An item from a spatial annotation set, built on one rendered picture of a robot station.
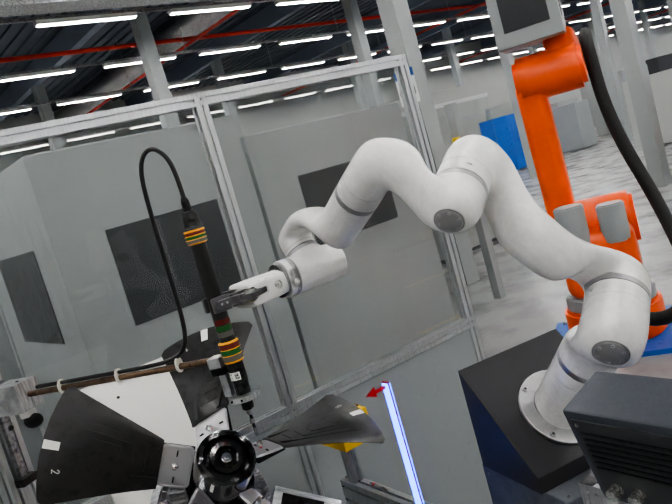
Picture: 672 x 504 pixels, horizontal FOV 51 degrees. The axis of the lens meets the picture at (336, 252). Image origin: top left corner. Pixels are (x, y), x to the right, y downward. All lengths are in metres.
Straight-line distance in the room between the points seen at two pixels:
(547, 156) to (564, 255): 3.89
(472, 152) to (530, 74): 3.83
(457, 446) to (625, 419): 1.72
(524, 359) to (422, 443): 1.04
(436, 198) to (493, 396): 0.63
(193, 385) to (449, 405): 1.39
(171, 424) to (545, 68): 3.89
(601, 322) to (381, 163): 0.49
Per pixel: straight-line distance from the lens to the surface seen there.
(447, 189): 1.20
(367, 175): 1.29
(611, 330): 1.34
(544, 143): 5.19
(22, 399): 1.85
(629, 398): 1.21
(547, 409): 1.65
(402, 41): 8.12
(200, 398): 1.60
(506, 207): 1.31
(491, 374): 1.72
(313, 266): 1.54
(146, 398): 1.83
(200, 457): 1.45
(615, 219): 4.95
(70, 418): 1.52
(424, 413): 2.72
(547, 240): 1.31
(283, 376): 2.36
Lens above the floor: 1.71
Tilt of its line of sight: 7 degrees down
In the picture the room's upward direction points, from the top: 16 degrees counter-clockwise
